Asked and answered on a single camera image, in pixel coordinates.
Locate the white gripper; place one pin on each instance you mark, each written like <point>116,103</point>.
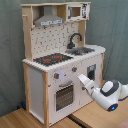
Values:
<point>89,85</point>

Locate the white oven door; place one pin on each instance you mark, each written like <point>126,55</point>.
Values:
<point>63,99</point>

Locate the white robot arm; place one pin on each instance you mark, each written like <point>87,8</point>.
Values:
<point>106,96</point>

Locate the wooden toy kitchen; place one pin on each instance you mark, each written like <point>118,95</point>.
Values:
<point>46,40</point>

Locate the white cabinet door with window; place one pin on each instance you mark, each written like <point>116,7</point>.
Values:
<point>91,67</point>

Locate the red right oven knob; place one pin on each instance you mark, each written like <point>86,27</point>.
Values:
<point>74,69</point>

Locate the grey toy sink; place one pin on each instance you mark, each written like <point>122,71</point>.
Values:
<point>79,51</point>

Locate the black toy faucet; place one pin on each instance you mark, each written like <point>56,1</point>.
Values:
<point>73,40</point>

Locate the black toy stovetop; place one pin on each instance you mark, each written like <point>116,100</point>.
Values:
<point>52,59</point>

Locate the toy microwave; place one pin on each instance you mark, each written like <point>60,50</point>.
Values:
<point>77,11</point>

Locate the grey range hood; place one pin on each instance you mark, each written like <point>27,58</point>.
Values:
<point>48,18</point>

